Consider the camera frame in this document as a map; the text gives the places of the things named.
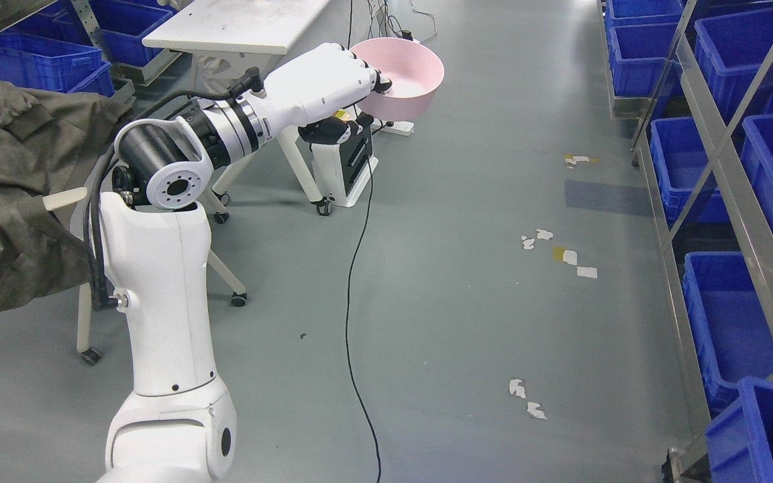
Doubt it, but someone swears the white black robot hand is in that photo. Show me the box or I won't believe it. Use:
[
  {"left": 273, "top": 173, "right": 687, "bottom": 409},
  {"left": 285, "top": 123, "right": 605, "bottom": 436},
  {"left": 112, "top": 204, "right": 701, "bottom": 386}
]
[{"left": 250, "top": 43, "right": 393, "bottom": 146}]

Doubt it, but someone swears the pink ikea bowl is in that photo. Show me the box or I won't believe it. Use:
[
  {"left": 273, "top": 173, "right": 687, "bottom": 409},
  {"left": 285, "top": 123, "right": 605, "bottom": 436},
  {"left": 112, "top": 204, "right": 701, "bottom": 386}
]
[{"left": 352, "top": 37, "right": 445, "bottom": 121}]

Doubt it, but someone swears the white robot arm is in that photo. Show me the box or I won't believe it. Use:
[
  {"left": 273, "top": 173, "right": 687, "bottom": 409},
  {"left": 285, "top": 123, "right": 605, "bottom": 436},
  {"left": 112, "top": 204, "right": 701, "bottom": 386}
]
[{"left": 92, "top": 119, "right": 238, "bottom": 482}]

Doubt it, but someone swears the steel shelf rack right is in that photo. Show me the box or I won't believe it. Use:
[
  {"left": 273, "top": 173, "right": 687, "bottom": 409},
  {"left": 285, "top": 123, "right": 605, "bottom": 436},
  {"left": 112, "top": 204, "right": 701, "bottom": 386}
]
[{"left": 595, "top": 1, "right": 773, "bottom": 482}]

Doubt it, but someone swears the white computer tower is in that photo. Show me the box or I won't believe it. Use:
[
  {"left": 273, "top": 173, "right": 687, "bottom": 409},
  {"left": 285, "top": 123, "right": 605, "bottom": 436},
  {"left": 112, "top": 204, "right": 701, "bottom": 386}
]
[{"left": 311, "top": 113, "right": 378, "bottom": 207}]

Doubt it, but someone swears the white rolling table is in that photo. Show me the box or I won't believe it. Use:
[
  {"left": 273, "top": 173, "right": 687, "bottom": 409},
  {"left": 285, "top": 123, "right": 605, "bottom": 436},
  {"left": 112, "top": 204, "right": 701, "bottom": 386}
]
[{"left": 142, "top": 1, "right": 331, "bottom": 223}]

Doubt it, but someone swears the olive green jacket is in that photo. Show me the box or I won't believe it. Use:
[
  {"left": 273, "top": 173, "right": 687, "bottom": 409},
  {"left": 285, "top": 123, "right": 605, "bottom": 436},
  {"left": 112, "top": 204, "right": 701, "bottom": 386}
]
[{"left": 0, "top": 80, "right": 132, "bottom": 312}]

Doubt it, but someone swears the black floor cable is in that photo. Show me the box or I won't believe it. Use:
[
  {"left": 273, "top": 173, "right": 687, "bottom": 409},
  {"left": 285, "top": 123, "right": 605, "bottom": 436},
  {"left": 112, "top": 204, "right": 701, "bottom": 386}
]
[{"left": 344, "top": 0, "right": 382, "bottom": 483}]

